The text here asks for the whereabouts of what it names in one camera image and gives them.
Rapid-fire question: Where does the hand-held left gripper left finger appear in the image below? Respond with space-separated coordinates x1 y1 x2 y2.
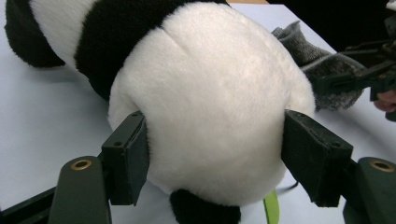
101 110 150 206

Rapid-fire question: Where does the light blue table mat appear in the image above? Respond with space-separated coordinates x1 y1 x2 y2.
0 0 396 224

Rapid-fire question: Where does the panda plush toy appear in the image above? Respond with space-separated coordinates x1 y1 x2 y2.
4 0 318 224

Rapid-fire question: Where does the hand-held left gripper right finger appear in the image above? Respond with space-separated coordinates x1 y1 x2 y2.
281 108 355 208

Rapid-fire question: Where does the grey fluffy cloth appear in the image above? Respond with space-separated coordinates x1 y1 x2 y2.
272 21 365 112

